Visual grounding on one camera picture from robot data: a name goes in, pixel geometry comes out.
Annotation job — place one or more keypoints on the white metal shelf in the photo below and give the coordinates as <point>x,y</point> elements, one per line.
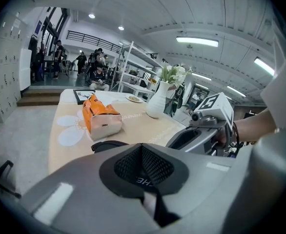
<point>138,82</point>

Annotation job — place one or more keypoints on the black framed deer picture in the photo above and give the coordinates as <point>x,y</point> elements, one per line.
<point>83,97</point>

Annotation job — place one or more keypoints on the white ribbed vase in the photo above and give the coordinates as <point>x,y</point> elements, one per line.
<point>157,103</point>

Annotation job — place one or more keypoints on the white flower bouquet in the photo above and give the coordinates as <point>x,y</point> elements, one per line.
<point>173,73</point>

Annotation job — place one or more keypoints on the beige checked tablecloth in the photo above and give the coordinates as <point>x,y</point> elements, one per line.
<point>138,130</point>

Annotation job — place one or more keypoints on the person's white printed t-shirt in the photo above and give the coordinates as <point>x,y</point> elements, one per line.
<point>279,155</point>

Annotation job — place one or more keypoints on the black wrist band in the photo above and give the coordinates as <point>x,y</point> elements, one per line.
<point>234,133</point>

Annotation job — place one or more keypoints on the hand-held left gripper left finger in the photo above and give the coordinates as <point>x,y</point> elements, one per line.
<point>84,203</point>

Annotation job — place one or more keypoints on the white plate of snacks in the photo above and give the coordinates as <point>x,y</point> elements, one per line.
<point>134,99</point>

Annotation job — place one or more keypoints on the white tall cabinet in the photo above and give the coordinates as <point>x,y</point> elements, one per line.
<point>25,69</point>

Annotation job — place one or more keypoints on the brown wooden steps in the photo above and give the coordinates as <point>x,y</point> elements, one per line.
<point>40,99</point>

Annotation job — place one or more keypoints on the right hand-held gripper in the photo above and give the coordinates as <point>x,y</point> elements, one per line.
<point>216,106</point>

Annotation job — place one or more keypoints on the person's right forearm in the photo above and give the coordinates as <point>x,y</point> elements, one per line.
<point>252,125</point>

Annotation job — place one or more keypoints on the ceiling tube light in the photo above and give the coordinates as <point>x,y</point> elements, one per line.
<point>201,76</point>
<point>263,66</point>
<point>197,41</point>
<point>235,91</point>

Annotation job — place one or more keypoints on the orange tissue pack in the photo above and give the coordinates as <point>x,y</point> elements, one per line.
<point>101,118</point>

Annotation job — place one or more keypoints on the black balcony railing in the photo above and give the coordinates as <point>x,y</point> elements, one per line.
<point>91,39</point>

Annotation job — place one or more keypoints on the person's right hand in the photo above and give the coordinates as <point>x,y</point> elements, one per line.
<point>222,136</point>

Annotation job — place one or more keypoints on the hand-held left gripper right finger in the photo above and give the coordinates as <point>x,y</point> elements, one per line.
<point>201,177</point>

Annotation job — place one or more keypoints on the black office chair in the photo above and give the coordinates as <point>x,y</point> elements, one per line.
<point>6,179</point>

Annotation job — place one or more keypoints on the white locker cabinet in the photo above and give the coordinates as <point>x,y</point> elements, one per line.
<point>6,69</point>

